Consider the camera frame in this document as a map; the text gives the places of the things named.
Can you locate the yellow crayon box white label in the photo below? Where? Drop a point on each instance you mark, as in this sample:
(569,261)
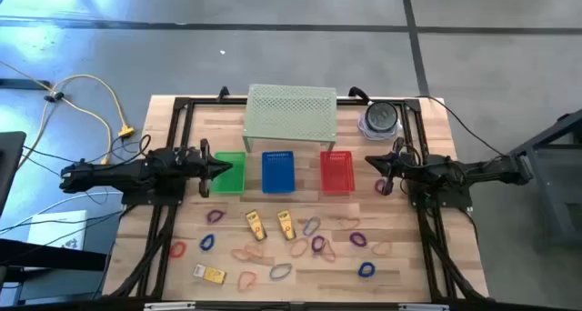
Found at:
(211,274)

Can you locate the silver metal bracket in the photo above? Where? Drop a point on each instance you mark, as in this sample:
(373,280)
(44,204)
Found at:
(168,307)
(423,307)

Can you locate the black table clamp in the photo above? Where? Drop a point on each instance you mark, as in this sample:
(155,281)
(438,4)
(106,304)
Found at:
(223,93)
(357,93)

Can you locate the red plastic basket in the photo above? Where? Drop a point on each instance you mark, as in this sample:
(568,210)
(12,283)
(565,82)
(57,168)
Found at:
(337,172)

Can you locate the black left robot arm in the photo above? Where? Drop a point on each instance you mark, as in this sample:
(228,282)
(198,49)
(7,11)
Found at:
(113,174)

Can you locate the dark grey metal table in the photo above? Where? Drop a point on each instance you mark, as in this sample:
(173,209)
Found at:
(564,197)

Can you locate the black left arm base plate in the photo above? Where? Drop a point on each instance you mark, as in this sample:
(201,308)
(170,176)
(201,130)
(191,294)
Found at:
(154,201)

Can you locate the blue coil wristband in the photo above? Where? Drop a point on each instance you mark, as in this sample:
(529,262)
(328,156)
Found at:
(201,243)
(359,270)

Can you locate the black crossbeam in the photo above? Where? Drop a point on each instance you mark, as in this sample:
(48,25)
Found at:
(273,307)

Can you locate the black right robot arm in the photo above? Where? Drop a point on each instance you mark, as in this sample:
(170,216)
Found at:
(477,170)

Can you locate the white cardboard box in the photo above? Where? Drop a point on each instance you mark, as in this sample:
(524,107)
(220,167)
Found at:
(54,229)

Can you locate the black floor bar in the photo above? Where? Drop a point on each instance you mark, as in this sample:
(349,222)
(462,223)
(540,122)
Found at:
(23,84)

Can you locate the black flat panel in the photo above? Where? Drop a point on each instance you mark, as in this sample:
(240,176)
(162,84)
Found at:
(9,165)

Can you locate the crumpled white plastic bag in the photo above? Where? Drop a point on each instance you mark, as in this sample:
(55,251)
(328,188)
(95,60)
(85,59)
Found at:
(361,128)

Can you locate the green plastic basket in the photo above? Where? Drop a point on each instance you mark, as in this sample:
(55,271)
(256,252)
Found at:
(234,183)

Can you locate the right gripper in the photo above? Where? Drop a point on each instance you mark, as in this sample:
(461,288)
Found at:
(398,165)

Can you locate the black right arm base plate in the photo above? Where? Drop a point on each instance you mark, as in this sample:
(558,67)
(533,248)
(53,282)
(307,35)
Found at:
(454,203)

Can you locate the green perforated metal shelf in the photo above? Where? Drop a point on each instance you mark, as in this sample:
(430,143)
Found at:
(291,113)

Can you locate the blue plastic basket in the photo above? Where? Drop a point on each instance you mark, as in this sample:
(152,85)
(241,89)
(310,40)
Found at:
(278,172)

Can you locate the red coil wristband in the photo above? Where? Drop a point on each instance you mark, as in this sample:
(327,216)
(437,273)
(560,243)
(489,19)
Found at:
(171,250)

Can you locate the black desk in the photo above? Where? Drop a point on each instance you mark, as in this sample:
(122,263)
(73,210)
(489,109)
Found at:
(45,256)

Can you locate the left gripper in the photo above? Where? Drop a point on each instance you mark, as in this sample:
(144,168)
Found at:
(195,167)

